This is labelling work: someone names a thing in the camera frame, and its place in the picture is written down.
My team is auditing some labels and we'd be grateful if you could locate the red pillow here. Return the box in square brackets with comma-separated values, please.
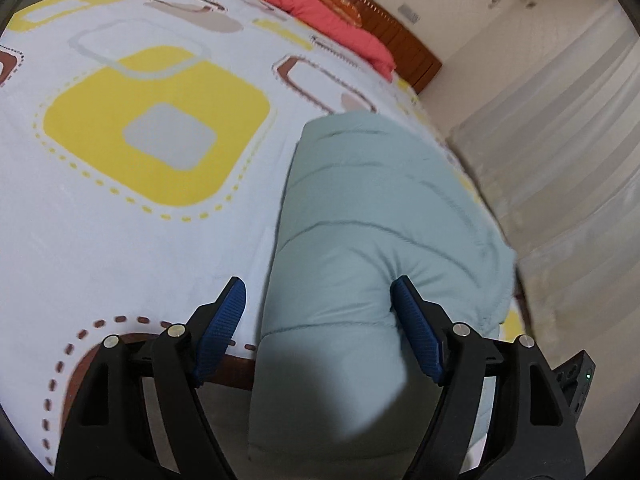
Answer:
[256, 0, 397, 80]

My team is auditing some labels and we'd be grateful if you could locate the patterned white bed sheet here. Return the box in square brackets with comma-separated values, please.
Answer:
[0, 0, 536, 480]

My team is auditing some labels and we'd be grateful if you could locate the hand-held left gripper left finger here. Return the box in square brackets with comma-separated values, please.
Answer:
[54, 276, 248, 480]

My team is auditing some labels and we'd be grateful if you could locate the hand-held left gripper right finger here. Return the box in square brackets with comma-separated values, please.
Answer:
[389, 275, 587, 480]

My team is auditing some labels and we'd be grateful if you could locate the cream curtain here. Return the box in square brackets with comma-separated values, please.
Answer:
[450, 0, 640, 461]

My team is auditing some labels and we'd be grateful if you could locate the light green puffer jacket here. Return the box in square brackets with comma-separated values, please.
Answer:
[247, 110, 518, 480]

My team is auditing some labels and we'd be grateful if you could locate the wooden bed headboard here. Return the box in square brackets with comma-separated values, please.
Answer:
[270, 0, 443, 93]

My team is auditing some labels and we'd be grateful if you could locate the orange pillow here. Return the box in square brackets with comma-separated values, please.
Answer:
[311, 0, 364, 28]

